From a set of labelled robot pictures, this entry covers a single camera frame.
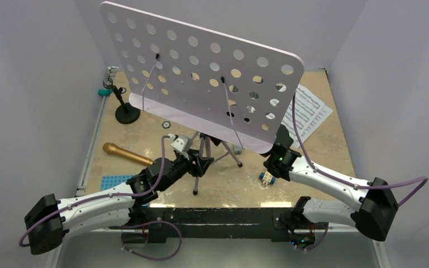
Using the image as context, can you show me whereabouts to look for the red and grey brick hammer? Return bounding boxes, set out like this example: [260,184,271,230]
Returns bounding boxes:
[232,145,243,155]

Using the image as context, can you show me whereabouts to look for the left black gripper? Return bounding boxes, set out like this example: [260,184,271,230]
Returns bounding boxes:
[158,147,213,191]

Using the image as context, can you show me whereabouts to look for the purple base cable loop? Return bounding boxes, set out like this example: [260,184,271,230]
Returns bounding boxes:
[120,221,183,261]

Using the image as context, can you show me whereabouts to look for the black microphone stand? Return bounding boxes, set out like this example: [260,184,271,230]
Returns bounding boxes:
[103,78,141,125]

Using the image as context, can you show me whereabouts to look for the white sheet music pages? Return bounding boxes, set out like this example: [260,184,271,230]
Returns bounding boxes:
[282,84,333,147]

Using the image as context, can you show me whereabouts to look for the light blue building baseplate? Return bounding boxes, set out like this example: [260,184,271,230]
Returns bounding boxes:
[100,174,134,191]

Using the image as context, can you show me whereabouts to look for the teal clamp hook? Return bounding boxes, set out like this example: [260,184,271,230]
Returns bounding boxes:
[97,89,113,97]

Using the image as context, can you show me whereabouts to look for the poker chip near centre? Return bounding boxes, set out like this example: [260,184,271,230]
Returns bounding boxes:
[162,121,171,129]

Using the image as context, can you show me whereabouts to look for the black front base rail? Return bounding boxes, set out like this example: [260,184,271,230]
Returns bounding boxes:
[109,207,330,244]

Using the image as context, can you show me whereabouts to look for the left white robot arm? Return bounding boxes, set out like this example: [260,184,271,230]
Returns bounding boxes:
[18,150,214,255]

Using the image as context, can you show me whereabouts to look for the white brick car blue wheels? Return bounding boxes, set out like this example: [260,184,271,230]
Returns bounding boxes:
[259,171,276,185]

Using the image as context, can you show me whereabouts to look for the lilac music stand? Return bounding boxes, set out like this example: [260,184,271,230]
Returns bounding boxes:
[99,1,306,196]

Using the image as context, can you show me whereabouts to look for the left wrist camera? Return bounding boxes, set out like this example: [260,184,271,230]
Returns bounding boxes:
[168,133,192,160]

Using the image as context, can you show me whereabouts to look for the gold microphone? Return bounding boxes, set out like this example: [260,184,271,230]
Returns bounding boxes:
[103,142,154,166]

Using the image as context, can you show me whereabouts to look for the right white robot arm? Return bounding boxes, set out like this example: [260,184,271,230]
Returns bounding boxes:
[263,125,399,241]

